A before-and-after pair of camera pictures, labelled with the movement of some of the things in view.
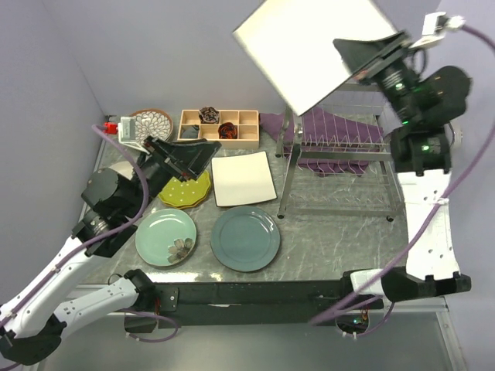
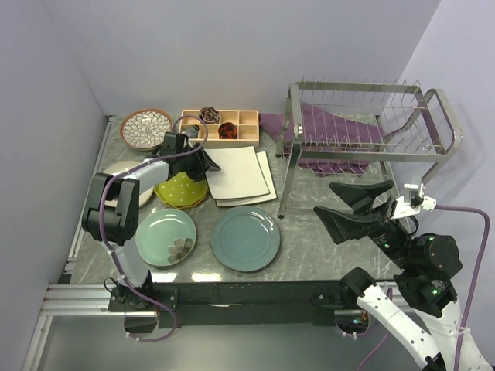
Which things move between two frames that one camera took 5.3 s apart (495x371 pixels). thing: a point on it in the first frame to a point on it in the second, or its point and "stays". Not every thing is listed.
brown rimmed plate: (152, 122) stays
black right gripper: (361, 57) to (339, 225)
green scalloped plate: (186, 195) stays
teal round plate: (244, 239) stays
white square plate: (293, 42) to (240, 175)
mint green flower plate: (165, 237) stays
